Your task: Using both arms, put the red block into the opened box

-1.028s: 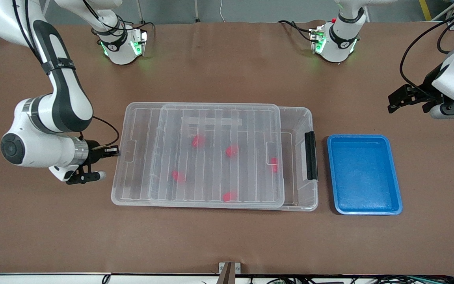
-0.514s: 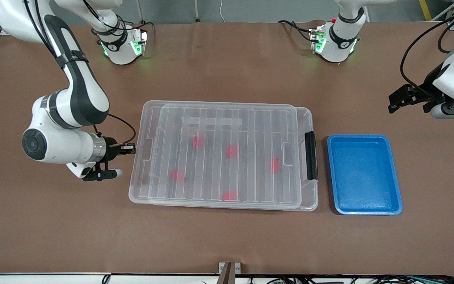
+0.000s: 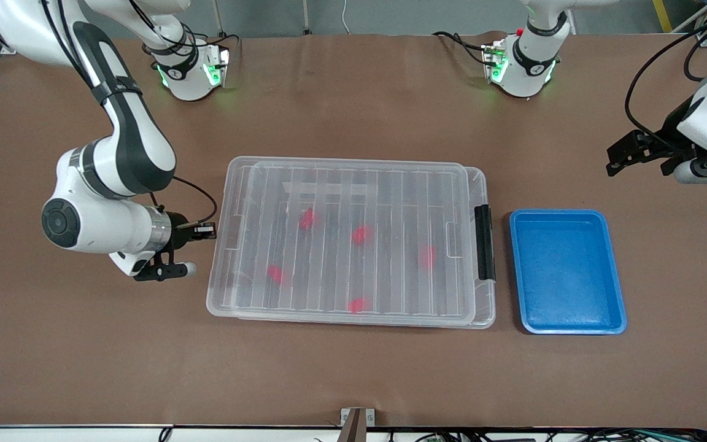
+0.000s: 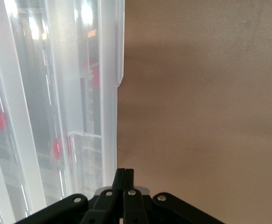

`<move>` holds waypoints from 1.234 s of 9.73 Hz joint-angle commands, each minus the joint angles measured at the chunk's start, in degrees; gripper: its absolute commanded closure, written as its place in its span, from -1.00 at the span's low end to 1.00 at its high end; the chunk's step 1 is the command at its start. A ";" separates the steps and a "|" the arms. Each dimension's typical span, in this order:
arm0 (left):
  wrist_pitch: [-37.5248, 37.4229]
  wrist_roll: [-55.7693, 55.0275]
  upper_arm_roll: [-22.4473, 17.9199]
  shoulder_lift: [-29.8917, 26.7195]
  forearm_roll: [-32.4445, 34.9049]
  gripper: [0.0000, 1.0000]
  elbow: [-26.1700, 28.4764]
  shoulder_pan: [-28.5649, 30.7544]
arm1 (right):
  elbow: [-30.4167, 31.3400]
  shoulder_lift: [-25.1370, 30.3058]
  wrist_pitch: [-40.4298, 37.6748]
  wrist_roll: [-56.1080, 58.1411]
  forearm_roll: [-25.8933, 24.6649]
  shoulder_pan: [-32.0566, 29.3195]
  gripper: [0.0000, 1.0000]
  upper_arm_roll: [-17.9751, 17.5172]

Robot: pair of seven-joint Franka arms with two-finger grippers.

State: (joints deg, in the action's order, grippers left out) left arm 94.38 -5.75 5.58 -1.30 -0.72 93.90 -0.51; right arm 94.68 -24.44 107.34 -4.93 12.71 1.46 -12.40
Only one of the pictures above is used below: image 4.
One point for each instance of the clear plastic storage bin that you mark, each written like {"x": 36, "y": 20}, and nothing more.
{"x": 107, "y": 105}

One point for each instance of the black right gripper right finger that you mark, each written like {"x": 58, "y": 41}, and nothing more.
{"x": 135, "y": 207}

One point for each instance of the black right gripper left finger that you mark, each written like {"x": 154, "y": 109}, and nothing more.
{"x": 103, "y": 207}

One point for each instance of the clear plastic storage box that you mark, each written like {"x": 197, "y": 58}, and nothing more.
{"x": 21, "y": 116}

